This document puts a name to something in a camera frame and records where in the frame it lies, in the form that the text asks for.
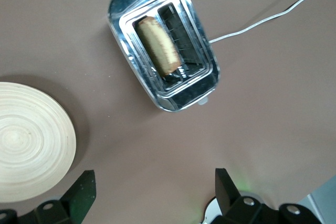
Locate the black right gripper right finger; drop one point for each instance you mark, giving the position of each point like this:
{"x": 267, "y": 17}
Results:
{"x": 231, "y": 203}

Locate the slice of brown bread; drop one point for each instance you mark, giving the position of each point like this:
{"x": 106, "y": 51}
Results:
{"x": 157, "y": 45}

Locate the chrome and beige toaster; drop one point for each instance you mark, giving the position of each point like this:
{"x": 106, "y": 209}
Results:
{"x": 183, "y": 95}

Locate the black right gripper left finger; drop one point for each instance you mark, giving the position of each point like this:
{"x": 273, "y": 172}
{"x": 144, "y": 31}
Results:
{"x": 76, "y": 200}

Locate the round pale wooden plate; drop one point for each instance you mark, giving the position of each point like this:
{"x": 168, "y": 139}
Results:
{"x": 26, "y": 140}

